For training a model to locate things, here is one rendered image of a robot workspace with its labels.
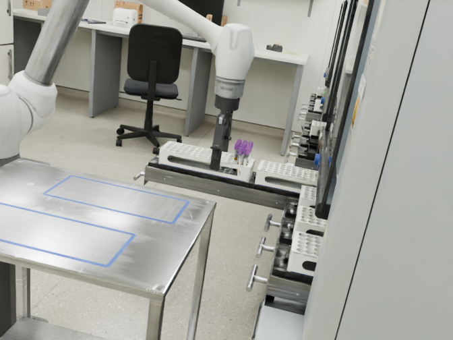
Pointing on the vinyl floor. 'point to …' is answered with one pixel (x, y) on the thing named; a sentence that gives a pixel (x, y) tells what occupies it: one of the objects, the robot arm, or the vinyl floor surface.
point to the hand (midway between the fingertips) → (219, 158)
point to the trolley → (98, 239)
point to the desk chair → (152, 75)
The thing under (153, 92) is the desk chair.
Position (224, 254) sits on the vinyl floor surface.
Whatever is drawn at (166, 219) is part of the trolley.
